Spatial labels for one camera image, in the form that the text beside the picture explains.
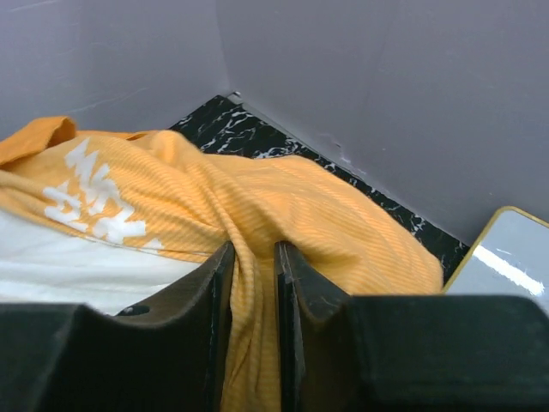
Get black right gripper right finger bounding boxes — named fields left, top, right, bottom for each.
left=274, top=242, right=548, bottom=411

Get white pillow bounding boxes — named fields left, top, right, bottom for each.
left=1, top=212, right=197, bottom=315

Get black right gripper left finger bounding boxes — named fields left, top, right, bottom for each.
left=1, top=243, right=235, bottom=411

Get orange pillowcase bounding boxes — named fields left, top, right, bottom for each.
left=1, top=117, right=443, bottom=411

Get small whiteboard with gold frame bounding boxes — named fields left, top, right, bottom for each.
left=443, top=206, right=548, bottom=312

